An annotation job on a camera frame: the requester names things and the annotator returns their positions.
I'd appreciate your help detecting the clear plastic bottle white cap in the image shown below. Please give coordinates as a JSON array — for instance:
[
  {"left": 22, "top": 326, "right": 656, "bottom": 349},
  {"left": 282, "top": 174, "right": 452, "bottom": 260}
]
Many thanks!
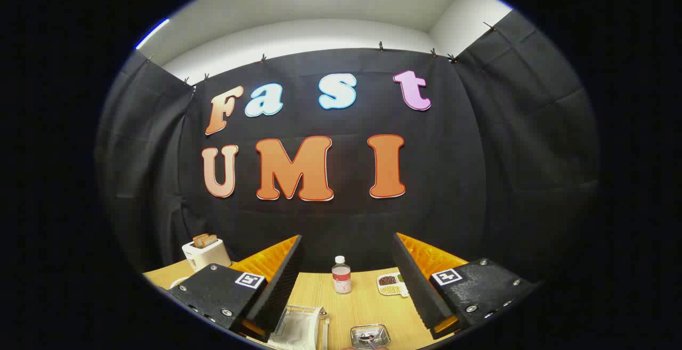
[{"left": 331, "top": 256, "right": 352, "bottom": 295}]

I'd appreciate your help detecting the ceiling light strip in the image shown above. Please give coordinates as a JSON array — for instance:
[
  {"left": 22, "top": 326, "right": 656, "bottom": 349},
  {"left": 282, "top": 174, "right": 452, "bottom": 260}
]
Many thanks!
[{"left": 135, "top": 18, "right": 170, "bottom": 51}]

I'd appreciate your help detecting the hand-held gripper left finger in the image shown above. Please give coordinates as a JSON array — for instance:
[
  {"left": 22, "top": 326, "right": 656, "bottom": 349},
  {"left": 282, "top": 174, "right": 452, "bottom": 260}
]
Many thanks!
[{"left": 168, "top": 234, "right": 305, "bottom": 343}]

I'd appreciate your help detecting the white wire dish rack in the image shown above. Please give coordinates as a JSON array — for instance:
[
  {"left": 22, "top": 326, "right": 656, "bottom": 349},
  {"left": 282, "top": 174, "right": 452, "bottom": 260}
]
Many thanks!
[{"left": 169, "top": 277, "right": 330, "bottom": 350}]

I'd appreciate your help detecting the white divided snack dish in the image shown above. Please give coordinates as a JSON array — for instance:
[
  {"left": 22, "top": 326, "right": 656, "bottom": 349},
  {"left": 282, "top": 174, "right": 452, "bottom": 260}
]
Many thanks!
[{"left": 377, "top": 273, "right": 409, "bottom": 297}]

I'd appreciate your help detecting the metal wire basket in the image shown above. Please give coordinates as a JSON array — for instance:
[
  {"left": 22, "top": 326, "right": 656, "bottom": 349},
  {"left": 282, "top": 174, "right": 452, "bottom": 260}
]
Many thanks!
[{"left": 350, "top": 324, "right": 391, "bottom": 350}]

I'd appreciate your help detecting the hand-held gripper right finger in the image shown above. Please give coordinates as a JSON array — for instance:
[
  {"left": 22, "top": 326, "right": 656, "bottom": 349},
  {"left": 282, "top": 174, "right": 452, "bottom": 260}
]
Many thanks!
[{"left": 393, "top": 232, "right": 539, "bottom": 340}]

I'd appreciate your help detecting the white toaster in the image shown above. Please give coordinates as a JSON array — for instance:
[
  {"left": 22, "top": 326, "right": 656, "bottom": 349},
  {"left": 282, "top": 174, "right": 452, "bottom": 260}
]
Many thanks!
[{"left": 182, "top": 237, "right": 232, "bottom": 272}]

